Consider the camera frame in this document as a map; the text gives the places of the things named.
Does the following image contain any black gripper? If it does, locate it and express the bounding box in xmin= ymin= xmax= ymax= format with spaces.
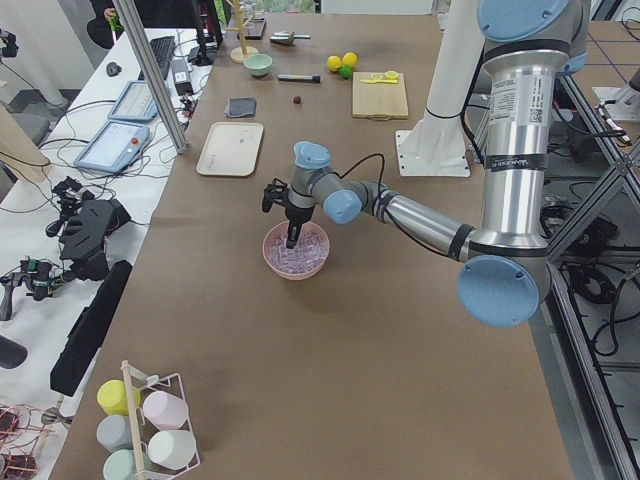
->
xmin=261 ymin=178 xmax=314 ymax=249

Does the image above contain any steel muddler black tip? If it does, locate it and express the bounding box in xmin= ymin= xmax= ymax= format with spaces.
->
xmin=277 ymin=74 xmax=321 ymax=84

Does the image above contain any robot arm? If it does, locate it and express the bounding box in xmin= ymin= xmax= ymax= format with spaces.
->
xmin=262 ymin=1 xmax=590 ymax=327

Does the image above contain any pink bowl of ice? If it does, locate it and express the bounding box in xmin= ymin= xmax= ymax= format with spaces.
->
xmin=262 ymin=221 xmax=330 ymax=280

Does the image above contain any light blue plastic cup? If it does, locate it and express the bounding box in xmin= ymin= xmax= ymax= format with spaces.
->
xmin=294 ymin=141 xmax=306 ymax=156

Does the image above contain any steel ice scoop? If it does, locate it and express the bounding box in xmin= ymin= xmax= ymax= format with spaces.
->
xmin=269 ymin=31 xmax=311 ymax=46

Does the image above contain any pink cup in rack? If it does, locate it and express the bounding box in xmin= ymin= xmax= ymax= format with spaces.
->
xmin=142 ymin=391 xmax=189 ymax=430

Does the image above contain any yellow cup in rack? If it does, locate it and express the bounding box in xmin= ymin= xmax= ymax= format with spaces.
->
xmin=96 ymin=379 xmax=129 ymax=416

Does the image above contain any white cup in rack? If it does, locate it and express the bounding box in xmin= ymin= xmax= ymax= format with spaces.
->
xmin=147 ymin=430 xmax=196 ymax=470

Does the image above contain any grey cup in rack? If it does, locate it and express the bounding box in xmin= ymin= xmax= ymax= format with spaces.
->
xmin=96 ymin=414 xmax=133 ymax=453

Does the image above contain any green cup in rack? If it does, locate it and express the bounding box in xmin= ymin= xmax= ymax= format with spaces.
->
xmin=102 ymin=449 xmax=137 ymax=480

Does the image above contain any cream rabbit tray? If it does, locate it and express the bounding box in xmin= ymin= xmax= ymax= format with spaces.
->
xmin=196 ymin=122 xmax=264 ymax=178

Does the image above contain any grey folded cloth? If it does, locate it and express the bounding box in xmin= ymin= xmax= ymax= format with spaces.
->
xmin=224 ymin=97 xmax=257 ymax=118

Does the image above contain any wooden cutting board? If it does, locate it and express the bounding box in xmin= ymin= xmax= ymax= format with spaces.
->
xmin=352 ymin=71 xmax=409 ymax=120

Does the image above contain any green lime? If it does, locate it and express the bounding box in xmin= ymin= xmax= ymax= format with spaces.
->
xmin=338 ymin=65 xmax=352 ymax=80

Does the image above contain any mint green bowl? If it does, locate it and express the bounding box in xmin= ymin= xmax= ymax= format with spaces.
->
xmin=243 ymin=53 xmax=273 ymax=78

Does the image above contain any yellow lemon lower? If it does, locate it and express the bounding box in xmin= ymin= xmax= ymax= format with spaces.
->
xmin=326 ymin=55 xmax=342 ymax=72

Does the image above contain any yellow lemon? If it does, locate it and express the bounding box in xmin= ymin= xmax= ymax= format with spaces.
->
xmin=341 ymin=52 xmax=358 ymax=69
xmin=326 ymin=55 xmax=342 ymax=72

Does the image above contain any yellow lemon upper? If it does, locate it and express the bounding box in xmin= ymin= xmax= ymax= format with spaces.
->
xmin=341 ymin=52 xmax=358 ymax=69

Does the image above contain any wooden glass rack stand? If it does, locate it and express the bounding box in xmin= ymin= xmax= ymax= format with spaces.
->
xmin=226 ymin=0 xmax=259 ymax=64

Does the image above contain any blue teach pendant near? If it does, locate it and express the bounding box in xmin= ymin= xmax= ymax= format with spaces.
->
xmin=74 ymin=121 xmax=150 ymax=173

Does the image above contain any blue teach pendant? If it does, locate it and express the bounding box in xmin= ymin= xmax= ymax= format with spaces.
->
xmin=74 ymin=121 xmax=150 ymax=173
xmin=107 ymin=81 xmax=158 ymax=123

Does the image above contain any blue teach pendant far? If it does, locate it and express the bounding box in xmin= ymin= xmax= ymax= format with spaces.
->
xmin=107 ymin=81 xmax=158 ymax=123

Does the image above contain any black keyboard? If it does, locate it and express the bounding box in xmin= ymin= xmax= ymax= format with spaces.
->
xmin=149 ymin=36 xmax=175 ymax=80

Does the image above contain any black camera cable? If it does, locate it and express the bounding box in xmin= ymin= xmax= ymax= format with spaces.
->
xmin=339 ymin=152 xmax=386 ymax=189

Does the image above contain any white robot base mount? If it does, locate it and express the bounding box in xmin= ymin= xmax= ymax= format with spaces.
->
xmin=396 ymin=0 xmax=485 ymax=177

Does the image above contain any white wire cup rack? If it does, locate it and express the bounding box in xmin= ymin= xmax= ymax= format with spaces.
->
xmin=121 ymin=360 xmax=201 ymax=479

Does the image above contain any aluminium frame post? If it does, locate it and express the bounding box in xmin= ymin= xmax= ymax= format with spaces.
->
xmin=113 ymin=0 xmax=187 ymax=154

